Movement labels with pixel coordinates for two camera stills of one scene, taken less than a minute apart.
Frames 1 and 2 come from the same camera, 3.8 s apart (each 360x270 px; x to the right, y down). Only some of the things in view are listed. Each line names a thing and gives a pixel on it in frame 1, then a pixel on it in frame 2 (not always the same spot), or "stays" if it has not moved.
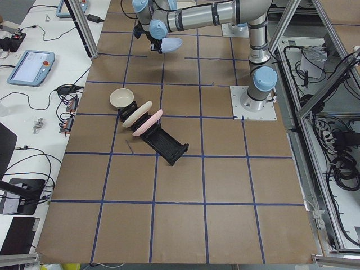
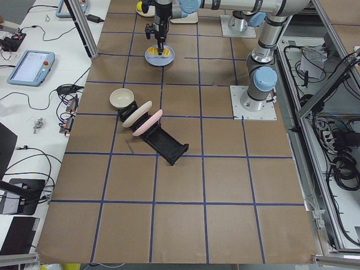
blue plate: [169, 44] to [159, 60]
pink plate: [148, 123] stays
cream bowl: [121, 98] stays
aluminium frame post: [79, 17] stays
